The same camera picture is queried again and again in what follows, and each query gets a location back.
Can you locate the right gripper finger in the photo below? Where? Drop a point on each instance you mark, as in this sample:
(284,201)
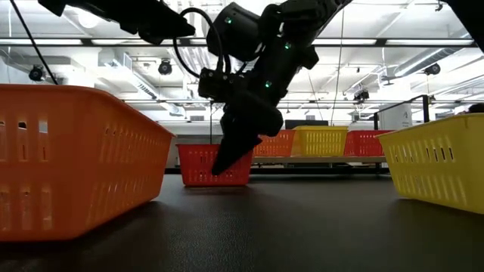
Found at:
(254,140)
(234,151)

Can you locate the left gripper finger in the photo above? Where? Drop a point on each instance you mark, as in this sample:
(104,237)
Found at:
(159,17)
(159,38)

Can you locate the orange plastic basket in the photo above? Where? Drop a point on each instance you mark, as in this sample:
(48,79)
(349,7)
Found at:
(278,145)
(75,162)

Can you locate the red plastic basket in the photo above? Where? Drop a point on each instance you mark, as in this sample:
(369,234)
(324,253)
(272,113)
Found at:
(196,166)
(361,145)

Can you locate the yellow plastic basket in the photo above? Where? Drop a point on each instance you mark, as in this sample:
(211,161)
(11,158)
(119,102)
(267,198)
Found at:
(435,166)
(319,128)
(319,145)

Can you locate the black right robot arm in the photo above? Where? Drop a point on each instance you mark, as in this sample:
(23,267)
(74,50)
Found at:
(291,30)

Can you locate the black ceiling spotlight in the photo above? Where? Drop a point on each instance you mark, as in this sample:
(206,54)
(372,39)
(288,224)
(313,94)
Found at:
(432,69)
(36,73)
(165,67)

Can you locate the black monitor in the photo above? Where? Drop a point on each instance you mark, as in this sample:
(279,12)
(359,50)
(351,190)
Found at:
(306,124)

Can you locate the black table mat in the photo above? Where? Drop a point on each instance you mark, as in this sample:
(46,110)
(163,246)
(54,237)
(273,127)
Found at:
(264,226)

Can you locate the ceiling spotlight cluster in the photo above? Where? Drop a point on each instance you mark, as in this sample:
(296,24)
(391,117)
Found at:
(361,94)

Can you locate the white pillar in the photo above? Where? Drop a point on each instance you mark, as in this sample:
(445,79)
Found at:
(397,119)

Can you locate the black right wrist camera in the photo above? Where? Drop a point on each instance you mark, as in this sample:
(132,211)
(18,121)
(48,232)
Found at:
(219,85)

